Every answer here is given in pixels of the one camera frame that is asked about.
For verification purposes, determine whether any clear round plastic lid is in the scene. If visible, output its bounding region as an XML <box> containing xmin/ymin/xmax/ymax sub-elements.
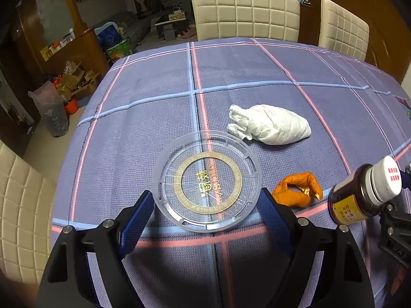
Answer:
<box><xmin>152</xmin><ymin>131</ymin><xmax>263</xmax><ymax>234</ymax></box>

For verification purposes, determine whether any orange bucket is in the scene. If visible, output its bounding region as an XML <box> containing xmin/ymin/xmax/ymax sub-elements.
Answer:
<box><xmin>65</xmin><ymin>98</ymin><xmax>79</xmax><ymax>116</ymax></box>

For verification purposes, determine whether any cream chair far right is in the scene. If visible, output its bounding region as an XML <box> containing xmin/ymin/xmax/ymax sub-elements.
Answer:
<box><xmin>318</xmin><ymin>0</ymin><xmax>369</xmax><ymax>61</ymax></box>

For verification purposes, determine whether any cardboard boxes pile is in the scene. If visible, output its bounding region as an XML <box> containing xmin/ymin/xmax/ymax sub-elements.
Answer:
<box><xmin>53</xmin><ymin>61</ymin><xmax>100</xmax><ymax>102</ymax></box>

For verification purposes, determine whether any white tissue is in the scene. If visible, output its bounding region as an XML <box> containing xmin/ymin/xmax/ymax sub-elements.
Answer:
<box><xmin>226</xmin><ymin>104</ymin><xmax>311</xmax><ymax>145</ymax></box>

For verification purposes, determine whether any cream chair left side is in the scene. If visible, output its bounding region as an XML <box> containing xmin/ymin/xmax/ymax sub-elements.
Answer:
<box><xmin>0</xmin><ymin>142</ymin><xmax>57</xmax><ymax>284</ymax></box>

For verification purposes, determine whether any colourful shopping bag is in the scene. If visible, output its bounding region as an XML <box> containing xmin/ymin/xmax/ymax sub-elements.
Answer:
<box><xmin>107</xmin><ymin>37</ymin><xmax>132</xmax><ymax>61</ymax></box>

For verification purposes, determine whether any grey plastic bag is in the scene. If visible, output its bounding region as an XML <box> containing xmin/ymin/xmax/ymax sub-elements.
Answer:
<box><xmin>28</xmin><ymin>81</ymin><xmax>69</xmax><ymax>138</ymax></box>

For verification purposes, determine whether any wooden cabinet divider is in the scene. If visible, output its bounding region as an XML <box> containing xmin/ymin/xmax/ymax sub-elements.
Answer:
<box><xmin>40</xmin><ymin>29</ymin><xmax>109</xmax><ymax>77</ymax></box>

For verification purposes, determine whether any brown medicine bottle white cap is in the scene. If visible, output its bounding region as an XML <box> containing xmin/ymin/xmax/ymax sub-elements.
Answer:
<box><xmin>328</xmin><ymin>156</ymin><xmax>402</xmax><ymax>226</ymax></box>

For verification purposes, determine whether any orange peel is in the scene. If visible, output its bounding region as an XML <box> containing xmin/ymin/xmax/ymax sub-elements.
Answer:
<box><xmin>272</xmin><ymin>172</ymin><xmax>323</xmax><ymax>209</ymax></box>

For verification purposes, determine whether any purple plaid tablecloth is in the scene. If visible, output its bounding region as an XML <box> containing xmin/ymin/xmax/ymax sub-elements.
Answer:
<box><xmin>51</xmin><ymin>37</ymin><xmax>411</xmax><ymax>308</ymax></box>

